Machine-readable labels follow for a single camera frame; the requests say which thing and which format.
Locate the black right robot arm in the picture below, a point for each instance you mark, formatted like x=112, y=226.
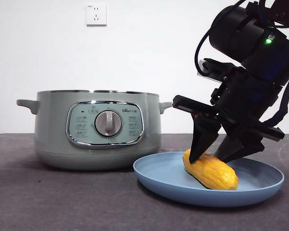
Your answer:
x=233, y=31

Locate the pale green electric steamer pot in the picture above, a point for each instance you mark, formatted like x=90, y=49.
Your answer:
x=53, y=134

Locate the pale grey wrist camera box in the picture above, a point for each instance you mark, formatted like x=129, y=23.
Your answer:
x=207, y=69

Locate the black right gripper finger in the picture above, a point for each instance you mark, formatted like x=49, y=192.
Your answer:
x=203, y=137
x=240, y=146

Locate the yellow corn cob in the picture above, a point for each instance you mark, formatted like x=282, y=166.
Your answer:
x=214, y=173

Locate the blue round plate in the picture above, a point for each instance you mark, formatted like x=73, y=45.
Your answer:
x=163, y=178

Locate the white wall power socket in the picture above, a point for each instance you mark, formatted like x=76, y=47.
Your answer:
x=95, y=15

